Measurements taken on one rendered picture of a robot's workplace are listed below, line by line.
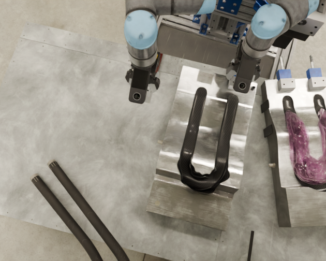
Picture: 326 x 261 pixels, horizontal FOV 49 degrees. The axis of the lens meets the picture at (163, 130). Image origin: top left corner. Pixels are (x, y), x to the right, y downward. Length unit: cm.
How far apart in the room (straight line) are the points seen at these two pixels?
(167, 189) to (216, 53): 108
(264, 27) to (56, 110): 77
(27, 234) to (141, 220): 103
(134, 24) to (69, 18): 163
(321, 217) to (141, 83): 68
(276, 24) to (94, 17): 165
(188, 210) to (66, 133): 50
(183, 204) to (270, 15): 61
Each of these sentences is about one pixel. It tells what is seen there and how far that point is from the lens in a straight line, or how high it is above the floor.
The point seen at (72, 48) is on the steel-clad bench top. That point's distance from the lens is 141.
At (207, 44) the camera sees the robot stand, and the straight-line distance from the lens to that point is 207.
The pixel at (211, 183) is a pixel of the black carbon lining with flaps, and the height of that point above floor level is 88.
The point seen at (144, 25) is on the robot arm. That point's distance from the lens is 83.
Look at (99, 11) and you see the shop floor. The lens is 244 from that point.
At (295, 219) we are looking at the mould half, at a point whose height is 91.
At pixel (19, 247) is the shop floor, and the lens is 215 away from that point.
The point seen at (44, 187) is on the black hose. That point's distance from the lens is 124.
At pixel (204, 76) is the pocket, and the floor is 86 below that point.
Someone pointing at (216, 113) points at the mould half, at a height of 89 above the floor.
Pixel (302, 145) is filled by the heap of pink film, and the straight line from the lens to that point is 122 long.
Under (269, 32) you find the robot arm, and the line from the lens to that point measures 93.
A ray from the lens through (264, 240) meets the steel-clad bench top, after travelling 126.
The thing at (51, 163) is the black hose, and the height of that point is 83.
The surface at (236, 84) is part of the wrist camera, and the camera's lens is 107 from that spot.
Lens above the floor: 201
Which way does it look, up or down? 75 degrees down
